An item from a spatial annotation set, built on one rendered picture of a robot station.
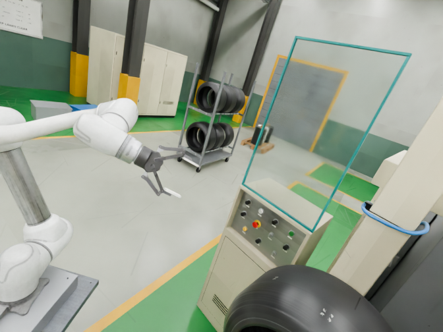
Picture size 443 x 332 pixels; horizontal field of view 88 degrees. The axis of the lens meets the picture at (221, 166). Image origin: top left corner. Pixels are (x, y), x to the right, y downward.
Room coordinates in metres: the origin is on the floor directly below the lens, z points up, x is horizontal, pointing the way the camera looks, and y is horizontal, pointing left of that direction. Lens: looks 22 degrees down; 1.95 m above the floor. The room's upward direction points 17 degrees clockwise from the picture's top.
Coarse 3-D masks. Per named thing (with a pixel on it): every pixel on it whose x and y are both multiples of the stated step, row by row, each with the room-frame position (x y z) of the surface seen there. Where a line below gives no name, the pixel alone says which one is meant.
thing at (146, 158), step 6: (144, 150) 0.73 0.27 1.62; (150, 150) 0.74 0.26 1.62; (138, 156) 0.71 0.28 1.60; (144, 156) 0.71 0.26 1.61; (150, 156) 0.74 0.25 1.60; (156, 156) 0.75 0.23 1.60; (138, 162) 0.71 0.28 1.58; (144, 162) 0.71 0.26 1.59; (150, 162) 0.74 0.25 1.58; (156, 162) 0.75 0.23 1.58; (162, 162) 0.76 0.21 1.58; (144, 168) 0.73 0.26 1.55; (150, 168) 0.73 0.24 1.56; (156, 168) 0.74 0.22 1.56
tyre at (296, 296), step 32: (256, 288) 0.57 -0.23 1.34; (288, 288) 0.54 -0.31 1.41; (320, 288) 0.55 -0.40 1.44; (352, 288) 0.59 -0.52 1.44; (224, 320) 0.59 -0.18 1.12; (256, 320) 0.49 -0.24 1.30; (288, 320) 0.45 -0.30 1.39; (320, 320) 0.44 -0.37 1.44; (352, 320) 0.46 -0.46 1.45; (384, 320) 0.52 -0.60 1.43
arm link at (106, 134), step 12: (84, 120) 0.67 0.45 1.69; (96, 120) 0.68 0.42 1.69; (108, 120) 0.71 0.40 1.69; (120, 120) 0.76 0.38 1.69; (84, 132) 0.65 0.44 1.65; (96, 132) 0.66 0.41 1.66; (108, 132) 0.68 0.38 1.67; (120, 132) 0.71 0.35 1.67; (96, 144) 0.66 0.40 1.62; (108, 144) 0.67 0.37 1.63; (120, 144) 0.69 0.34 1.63
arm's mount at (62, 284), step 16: (48, 272) 0.81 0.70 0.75; (64, 272) 0.84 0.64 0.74; (48, 288) 0.74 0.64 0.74; (64, 288) 0.76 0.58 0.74; (32, 304) 0.65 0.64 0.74; (48, 304) 0.67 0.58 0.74; (0, 320) 0.56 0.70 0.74; (16, 320) 0.58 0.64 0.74; (32, 320) 0.60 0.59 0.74; (48, 320) 0.65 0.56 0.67
